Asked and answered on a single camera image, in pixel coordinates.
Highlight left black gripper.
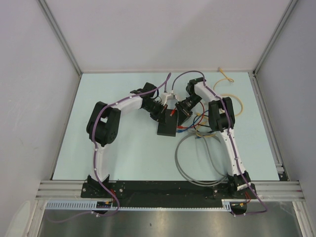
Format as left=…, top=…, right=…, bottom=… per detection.
left=143, top=101, right=168, bottom=125

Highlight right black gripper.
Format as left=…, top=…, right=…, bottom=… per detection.
left=176, top=94, right=202, bottom=126

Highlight red patch cable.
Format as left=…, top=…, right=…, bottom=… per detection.
left=170, top=102, right=210, bottom=133

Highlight black network switch box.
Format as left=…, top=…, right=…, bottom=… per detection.
left=157, top=109, right=178, bottom=137

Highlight yellow patch cable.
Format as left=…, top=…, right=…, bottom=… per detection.
left=212, top=67, right=245, bottom=117
left=195, top=112, right=218, bottom=138

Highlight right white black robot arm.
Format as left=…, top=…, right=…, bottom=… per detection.
left=176, top=78, right=251, bottom=198

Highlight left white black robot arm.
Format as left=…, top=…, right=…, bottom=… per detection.
left=86, top=82, right=167, bottom=198

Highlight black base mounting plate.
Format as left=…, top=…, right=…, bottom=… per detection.
left=80, top=180, right=257, bottom=208

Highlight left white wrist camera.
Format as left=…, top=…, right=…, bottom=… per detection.
left=161, top=92, right=173, bottom=105

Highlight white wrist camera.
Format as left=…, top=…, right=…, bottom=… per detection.
left=161, top=92, right=173, bottom=105
left=168, top=90, right=179, bottom=101

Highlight grey coiled network cable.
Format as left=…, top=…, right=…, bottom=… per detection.
left=174, top=132, right=230, bottom=186

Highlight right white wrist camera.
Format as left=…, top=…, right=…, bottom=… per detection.
left=168, top=90, right=179, bottom=101

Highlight slotted grey cable duct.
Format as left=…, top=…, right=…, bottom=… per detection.
left=46, top=200, right=231, bottom=212

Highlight aluminium front frame rail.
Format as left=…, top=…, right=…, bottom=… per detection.
left=37, top=180, right=305, bottom=201

